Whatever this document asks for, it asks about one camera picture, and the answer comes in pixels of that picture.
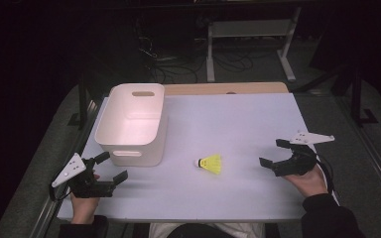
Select white table cover board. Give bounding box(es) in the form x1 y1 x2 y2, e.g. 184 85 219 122
57 92 345 222

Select right hand-held gripper cable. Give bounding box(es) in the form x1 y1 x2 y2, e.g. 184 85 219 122
316 155 335 196

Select person's torso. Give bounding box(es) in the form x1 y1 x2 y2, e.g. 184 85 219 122
148 221 266 238

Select black metal stand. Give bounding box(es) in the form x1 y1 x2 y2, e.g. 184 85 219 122
67 73 97 130
294 62 380 128

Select white plastic basket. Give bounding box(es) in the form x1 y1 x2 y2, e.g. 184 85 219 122
94 82 169 168

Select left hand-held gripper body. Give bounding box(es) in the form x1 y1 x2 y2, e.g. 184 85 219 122
51 152 117 199

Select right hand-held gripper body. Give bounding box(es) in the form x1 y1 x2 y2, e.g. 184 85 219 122
272 131 335 178

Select white metal table frame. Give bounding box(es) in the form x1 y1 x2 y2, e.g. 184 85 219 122
206 6 303 83

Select metal floor rail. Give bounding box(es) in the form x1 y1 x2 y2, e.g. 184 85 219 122
29 98 103 238
336 95 381 212

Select left hand-held gripper cable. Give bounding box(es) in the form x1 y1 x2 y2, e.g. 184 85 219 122
48 182 72 202

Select black floor cables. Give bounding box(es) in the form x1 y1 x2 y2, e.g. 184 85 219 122
135 19 262 84

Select person's left hand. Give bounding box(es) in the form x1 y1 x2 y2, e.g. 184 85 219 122
69 173 101 225

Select person's right hand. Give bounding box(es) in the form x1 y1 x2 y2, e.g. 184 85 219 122
282 164 329 198

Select yellow shuttlecock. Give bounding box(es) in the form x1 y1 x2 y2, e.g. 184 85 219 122
193 154 222 176

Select hand-held gripper cable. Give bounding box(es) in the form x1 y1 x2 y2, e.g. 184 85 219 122
48 182 72 202
316 155 335 196

